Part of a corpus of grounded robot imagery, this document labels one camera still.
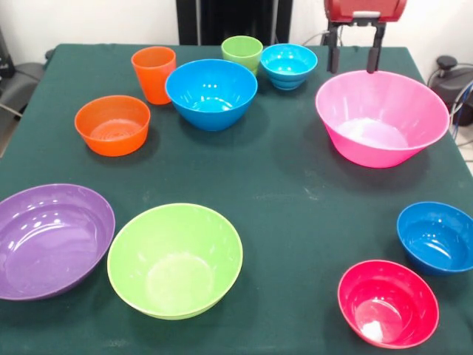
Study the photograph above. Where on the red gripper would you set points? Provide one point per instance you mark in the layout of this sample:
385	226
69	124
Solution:
366	9

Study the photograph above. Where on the large pink bowl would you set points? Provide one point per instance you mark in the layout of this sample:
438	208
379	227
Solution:
380	103

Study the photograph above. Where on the red bowl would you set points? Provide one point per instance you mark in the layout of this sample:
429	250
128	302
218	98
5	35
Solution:
388	303

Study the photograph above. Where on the green bowl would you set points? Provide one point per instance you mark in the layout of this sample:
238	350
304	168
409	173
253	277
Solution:
173	259

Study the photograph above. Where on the black power plug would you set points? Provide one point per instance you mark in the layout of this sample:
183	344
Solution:
324	38

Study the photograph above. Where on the small ribbed cyan bowl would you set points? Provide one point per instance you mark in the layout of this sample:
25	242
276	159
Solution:
288	64

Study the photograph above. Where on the black floor stand base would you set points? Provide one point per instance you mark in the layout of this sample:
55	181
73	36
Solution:
22	81
451	85

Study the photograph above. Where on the green cup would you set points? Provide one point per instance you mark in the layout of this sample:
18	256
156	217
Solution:
240	53

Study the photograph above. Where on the large light blue bowl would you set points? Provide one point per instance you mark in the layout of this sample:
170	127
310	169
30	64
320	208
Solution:
210	92

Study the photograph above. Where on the dark green tablecloth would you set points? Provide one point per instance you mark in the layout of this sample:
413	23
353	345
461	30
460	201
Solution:
273	222

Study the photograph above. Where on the small dark blue bowl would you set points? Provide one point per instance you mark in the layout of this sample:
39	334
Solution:
434	236

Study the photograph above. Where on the orange cup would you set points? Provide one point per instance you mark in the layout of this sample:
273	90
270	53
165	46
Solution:
153	77

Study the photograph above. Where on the orange bowl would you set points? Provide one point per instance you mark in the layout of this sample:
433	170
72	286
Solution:
111	142

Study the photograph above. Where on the purple bowl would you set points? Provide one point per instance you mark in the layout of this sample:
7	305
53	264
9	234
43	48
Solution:
48	244

